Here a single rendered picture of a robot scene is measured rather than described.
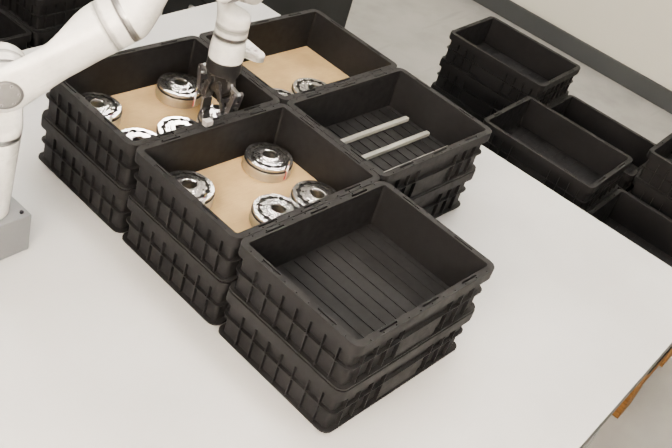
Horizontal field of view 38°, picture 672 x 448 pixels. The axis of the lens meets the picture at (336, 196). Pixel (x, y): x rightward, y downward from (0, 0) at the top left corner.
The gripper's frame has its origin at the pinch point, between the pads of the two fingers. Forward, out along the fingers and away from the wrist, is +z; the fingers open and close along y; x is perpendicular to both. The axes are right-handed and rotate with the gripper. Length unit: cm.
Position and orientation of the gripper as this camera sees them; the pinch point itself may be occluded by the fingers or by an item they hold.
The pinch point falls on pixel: (213, 112)
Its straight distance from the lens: 215.1
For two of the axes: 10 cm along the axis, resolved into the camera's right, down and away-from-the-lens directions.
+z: -2.5, 7.8, 5.7
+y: 6.4, 5.8, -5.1
